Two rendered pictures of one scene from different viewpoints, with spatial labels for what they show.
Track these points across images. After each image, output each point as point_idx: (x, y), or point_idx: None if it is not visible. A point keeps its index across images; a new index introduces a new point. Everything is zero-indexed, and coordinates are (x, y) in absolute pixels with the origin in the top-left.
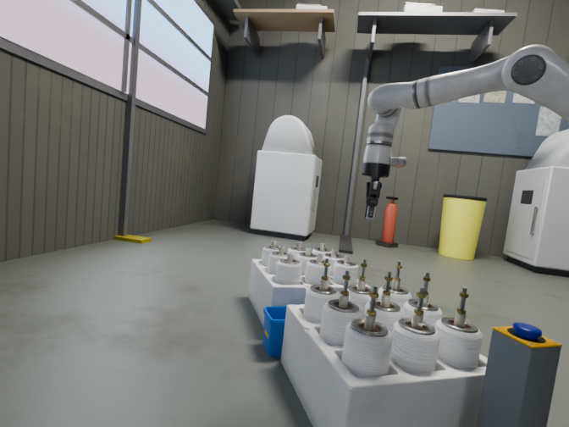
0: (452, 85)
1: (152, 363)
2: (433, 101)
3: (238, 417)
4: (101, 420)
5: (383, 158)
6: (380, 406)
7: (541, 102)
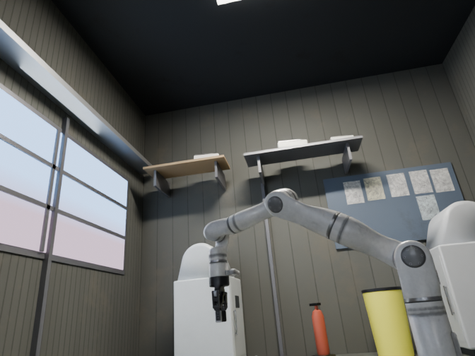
0: (247, 216)
1: None
2: (239, 227)
3: None
4: None
5: (219, 272)
6: None
7: (290, 220)
